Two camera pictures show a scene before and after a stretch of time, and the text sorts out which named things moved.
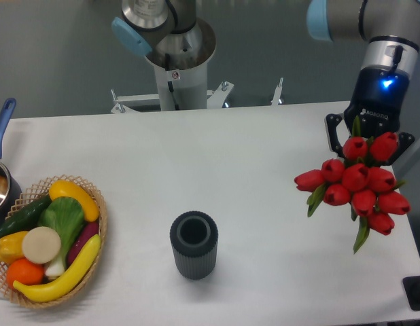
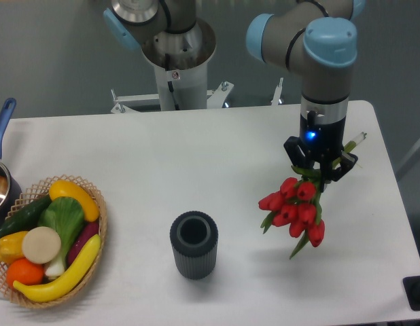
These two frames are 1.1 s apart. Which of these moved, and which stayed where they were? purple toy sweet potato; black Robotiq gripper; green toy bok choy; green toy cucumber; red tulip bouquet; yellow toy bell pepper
Moved: red tulip bouquet; black Robotiq gripper
Stayed: green toy bok choy; green toy cucumber; yellow toy bell pepper; purple toy sweet potato
